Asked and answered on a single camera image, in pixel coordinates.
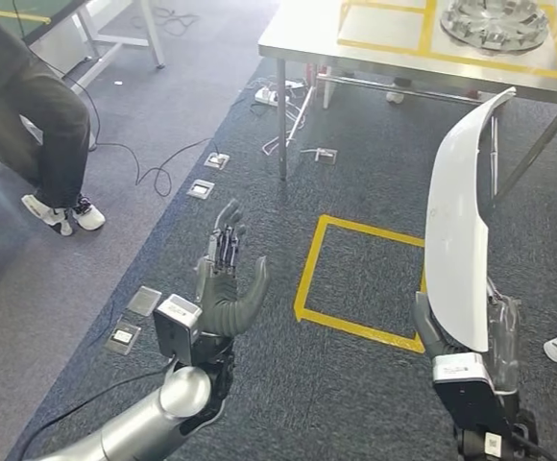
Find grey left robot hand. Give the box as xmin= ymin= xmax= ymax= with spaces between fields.
xmin=194 ymin=199 xmax=270 ymax=338

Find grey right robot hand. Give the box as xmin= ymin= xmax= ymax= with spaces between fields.
xmin=410 ymin=279 xmax=522 ymax=393

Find white curved plastic part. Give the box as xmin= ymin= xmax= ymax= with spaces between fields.
xmin=424 ymin=86 xmax=517 ymax=354

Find steel workbench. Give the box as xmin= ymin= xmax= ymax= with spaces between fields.
xmin=258 ymin=0 xmax=557 ymax=199

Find yellow workbench tape outline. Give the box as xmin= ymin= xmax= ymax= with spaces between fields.
xmin=337 ymin=0 xmax=557 ymax=84

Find yellow floor tape outline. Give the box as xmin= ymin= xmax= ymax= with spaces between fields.
xmin=294 ymin=214 xmax=427 ymax=355

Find white power strip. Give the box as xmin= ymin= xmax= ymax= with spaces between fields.
xmin=254 ymin=85 xmax=291 ymax=108

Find silver wheel cover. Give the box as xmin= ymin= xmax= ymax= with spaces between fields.
xmin=440 ymin=0 xmax=549 ymax=54

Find green top white table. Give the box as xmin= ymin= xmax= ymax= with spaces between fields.
xmin=0 ymin=0 xmax=167 ymax=97

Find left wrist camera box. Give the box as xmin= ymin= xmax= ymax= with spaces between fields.
xmin=153 ymin=293 xmax=204 ymax=367

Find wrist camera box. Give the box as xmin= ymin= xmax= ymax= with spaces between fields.
xmin=432 ymin=352 xmax=512 ymax=440
xmin=153 ymin=293 xmax=204 ymax=367

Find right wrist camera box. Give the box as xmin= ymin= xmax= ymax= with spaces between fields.
xmin=432 ymin=352 xmax=512 ymax=440

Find long black floor cable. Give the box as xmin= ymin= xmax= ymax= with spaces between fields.
xmin=33 ymin=57 xmax=222 ymax=199

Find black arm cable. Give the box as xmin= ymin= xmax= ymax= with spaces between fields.
xmin=16 ymin=365 xmax=174 ymax=461

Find white cable bundle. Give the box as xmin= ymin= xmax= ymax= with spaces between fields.
xmin=261 ymin=76 xmax=318 ymax=158

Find coiled black floor cable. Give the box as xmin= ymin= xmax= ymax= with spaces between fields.
xmin=131 ymin=6 xmax=200 ymax=36

